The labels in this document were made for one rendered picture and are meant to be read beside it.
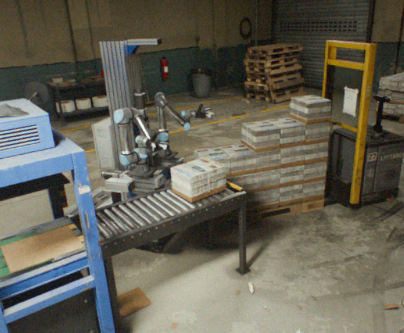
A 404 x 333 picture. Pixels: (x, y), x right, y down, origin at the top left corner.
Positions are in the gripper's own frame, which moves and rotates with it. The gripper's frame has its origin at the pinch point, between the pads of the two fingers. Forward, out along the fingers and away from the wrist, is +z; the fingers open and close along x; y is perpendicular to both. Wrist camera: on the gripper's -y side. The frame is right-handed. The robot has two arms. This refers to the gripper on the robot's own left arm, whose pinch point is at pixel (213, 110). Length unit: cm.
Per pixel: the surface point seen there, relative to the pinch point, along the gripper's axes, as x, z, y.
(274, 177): 38, 62, 68
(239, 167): 44, 22, 48
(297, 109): 0, 93, 5
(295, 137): 27, 85, 27
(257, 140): 36, 42, 22
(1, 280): 220, -151, 15
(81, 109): -486, -261, 166
